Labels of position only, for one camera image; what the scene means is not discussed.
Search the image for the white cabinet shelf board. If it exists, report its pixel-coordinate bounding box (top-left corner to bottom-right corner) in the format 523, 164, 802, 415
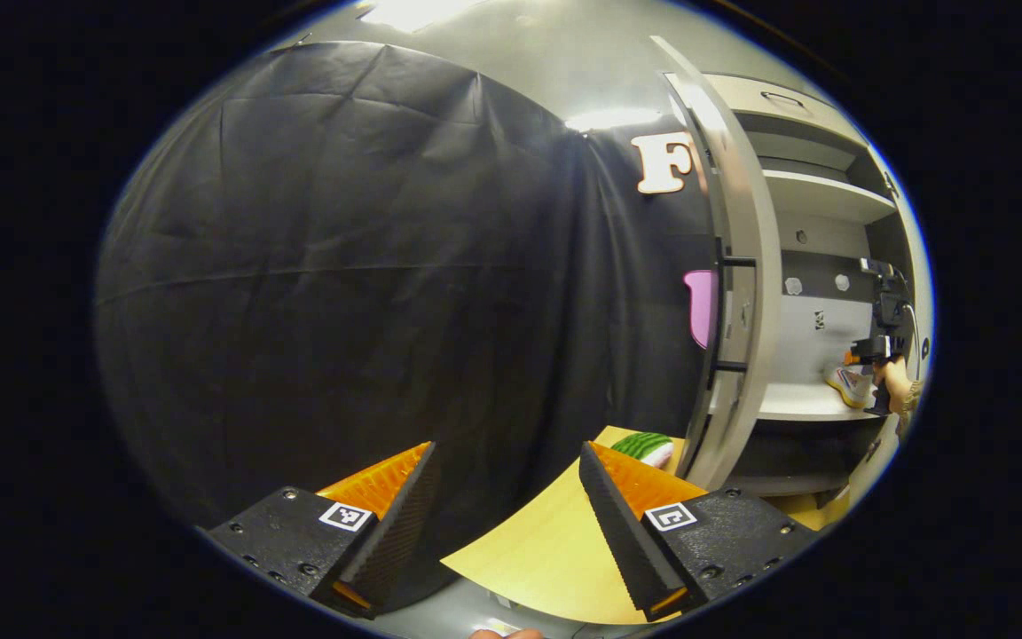
761, 169, 898, 225

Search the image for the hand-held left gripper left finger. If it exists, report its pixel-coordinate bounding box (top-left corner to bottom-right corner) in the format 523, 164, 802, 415
200, 441, 439, 619

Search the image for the white cabinet drawer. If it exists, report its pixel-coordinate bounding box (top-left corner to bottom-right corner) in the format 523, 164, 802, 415
706, 73, 871, 147

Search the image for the green striped object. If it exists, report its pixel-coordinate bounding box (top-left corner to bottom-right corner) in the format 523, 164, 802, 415
610, 431, 676, 469

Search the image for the black door handle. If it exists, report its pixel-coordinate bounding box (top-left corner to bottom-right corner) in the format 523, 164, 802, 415
708, 256, 758, 374

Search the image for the white canvas shoe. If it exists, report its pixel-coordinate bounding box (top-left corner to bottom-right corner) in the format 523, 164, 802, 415
824, 364, 876, 409

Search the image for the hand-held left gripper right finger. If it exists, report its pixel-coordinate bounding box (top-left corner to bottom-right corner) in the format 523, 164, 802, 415
578, 441, 822, 622

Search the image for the white shoe cabinet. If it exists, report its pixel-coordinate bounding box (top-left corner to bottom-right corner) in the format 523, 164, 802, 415
666, 71, 936, 533

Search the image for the ceiling light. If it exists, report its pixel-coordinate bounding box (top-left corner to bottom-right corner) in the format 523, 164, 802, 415
356, 0, 476, 35

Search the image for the black backdrop cloth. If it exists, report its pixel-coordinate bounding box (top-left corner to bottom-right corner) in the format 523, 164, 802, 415
94, 40, 725, 613

